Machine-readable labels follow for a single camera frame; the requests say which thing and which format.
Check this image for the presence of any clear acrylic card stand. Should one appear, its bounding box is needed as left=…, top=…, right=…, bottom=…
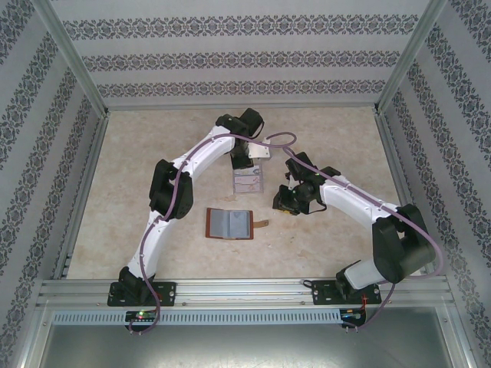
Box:
left=232, top=163, right=268, bottom=196

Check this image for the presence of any brown leather card holder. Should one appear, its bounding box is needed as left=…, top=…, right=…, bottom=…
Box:
left=206, top=207, right=270, bottom=242

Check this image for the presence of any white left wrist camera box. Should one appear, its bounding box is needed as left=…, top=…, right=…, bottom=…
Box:
left=248, top=140, right=272, bottom=160

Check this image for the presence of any thin black right gripper cable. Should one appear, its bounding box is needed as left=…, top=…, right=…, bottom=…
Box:
left=306, top=198, right=328, bottom=215

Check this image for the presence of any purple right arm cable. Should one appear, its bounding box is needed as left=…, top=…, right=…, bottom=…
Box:
left=284, top=147, right=444, bottom=331

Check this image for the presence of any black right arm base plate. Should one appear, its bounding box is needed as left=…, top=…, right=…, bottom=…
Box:
left=311, top=279, right=383, bottom=307

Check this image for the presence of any aluminium mounting rail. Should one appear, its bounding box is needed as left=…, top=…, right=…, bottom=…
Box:
left=36, top=278, right=456, bottom=307

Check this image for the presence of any aluminium table side rail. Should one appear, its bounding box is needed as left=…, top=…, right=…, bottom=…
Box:
left=374, top=110, right=437, bottom=277

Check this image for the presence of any slotted grey cable duct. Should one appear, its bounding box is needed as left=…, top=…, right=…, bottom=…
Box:
left=51, top=309, right=343, bottom=326

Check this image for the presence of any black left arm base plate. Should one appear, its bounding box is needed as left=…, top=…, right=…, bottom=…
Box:
left=107, top=281, right=178, bottom=308

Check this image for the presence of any aluminium frame post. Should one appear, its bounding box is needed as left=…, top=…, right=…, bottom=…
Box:
left=375, top=0, right=449, bottom=114
left=32, top=0, right=110, bottom=116

